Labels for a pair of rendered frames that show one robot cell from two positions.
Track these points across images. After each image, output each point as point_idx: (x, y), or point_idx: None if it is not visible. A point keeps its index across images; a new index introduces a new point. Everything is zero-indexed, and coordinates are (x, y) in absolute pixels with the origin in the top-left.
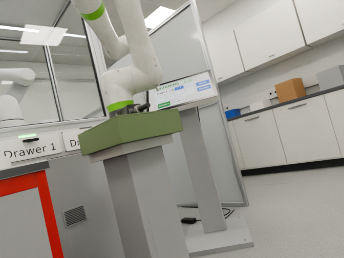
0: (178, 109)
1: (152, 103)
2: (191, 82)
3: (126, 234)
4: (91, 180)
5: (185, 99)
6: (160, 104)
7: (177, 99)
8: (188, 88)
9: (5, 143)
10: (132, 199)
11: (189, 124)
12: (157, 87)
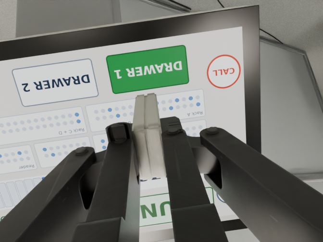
0: (62, 30)
1: (220, 98)
2: (3, 211)
3: None
4: None
5: (17, 88)
6: (167, 77)
7: (66, 95)
8: (11, 170)
9: None
10: None
11: (58, 8)
12: (134, 108)
